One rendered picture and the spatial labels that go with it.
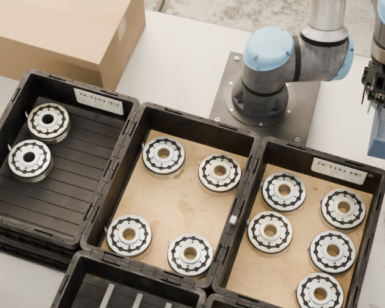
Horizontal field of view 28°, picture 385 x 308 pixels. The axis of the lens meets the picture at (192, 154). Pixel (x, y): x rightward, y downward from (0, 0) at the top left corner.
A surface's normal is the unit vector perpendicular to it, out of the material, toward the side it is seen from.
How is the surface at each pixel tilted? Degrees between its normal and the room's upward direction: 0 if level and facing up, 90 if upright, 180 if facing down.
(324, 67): 64
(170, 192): 0
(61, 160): 0
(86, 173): 0
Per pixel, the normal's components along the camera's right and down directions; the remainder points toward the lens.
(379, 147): -0.26, 0.84
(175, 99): 0.00, -0.49
